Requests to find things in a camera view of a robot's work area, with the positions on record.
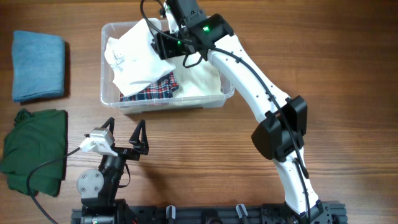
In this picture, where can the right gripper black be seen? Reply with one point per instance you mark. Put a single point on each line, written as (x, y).
(166, 46)

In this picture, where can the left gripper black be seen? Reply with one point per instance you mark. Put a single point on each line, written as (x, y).
(133, 154)

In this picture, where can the white t-shirt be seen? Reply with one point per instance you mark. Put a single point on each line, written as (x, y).
(135, 63)

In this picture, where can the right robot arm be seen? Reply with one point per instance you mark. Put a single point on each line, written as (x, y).
(282, 119)

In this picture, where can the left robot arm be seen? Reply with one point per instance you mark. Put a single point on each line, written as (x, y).
(98, 187)

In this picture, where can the clear plastic storage bin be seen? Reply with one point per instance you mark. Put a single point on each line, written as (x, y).
(110, 94)

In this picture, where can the plaid flannel shirt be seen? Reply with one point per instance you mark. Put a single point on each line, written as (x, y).
(163, 88)

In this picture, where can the cream folded cloth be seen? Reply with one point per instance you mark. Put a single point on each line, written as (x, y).
(200, 80)

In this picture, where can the green folded garment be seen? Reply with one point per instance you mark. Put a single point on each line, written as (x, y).
(37, 137)

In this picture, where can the blue folded towel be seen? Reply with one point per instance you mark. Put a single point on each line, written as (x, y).
(39, 66)

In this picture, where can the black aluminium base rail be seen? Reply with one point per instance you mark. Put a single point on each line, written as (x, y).
(217, 214)

